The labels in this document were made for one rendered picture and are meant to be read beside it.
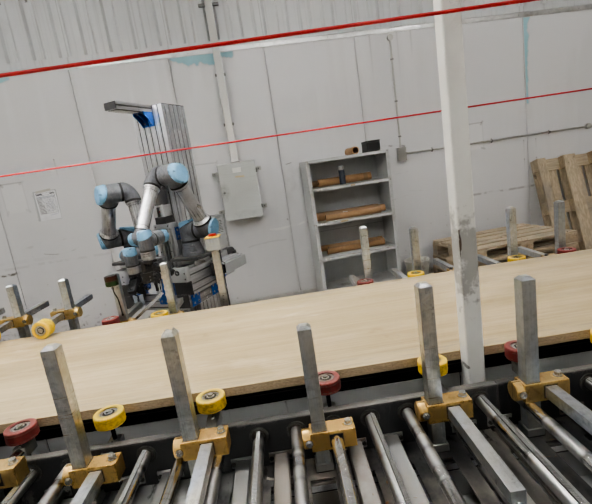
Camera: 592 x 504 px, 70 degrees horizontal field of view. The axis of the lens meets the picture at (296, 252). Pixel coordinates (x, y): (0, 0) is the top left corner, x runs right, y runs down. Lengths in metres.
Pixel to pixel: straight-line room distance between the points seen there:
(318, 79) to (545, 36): 2.74
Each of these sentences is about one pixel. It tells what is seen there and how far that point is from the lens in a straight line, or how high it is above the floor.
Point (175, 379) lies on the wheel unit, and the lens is 1.09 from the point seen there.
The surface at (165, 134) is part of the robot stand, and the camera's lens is 3.00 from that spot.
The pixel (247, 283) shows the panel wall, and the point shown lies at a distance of 4.93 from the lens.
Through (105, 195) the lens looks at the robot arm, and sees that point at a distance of 2.73.
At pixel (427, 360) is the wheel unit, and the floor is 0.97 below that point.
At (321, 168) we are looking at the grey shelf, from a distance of 4.87.
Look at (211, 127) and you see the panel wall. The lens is 4.82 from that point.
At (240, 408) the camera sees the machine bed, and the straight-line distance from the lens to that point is 1.36.
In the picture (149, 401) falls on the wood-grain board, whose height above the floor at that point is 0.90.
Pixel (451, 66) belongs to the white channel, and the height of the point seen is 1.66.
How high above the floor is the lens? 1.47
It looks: 11 degrees down
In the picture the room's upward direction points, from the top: 9 degrees counter-clockwise
